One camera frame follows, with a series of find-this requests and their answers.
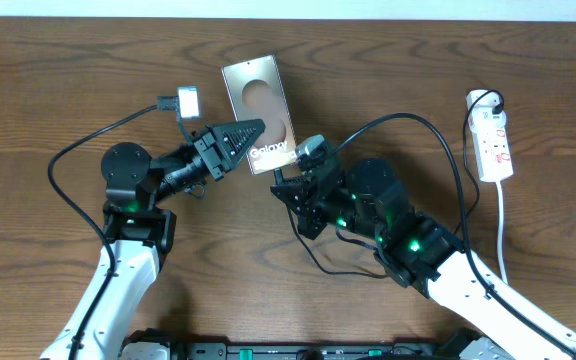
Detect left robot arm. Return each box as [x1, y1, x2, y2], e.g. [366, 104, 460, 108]
[41, 119, 265, 359]

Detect white power strip cord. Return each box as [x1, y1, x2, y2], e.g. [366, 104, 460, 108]
[494, 180, 510, 286]

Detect white USB charger plug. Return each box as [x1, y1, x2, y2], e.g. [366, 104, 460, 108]
[477, 104, 507, 128]

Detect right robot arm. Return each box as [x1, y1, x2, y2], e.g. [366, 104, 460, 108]
[271, 158, 576, 359]

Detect black USB charging cable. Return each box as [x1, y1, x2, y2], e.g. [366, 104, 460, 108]
[272, 89, 506, 279]

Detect white power strip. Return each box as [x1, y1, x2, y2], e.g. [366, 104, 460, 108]
[466, 89, 514, 183]

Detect black camera cable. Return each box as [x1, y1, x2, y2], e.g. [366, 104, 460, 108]
[325, 112, 576, 360]
[46, 97, 209, 360]

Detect black left camera cable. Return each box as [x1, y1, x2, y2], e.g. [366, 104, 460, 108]
[46, 97, 209, 360]

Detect rose gold Galaxy smartphone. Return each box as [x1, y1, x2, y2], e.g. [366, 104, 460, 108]
[222, 55, 296, 175]

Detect black right camera cable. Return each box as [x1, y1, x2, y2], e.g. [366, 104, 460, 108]
[325, 112, 576, 360]

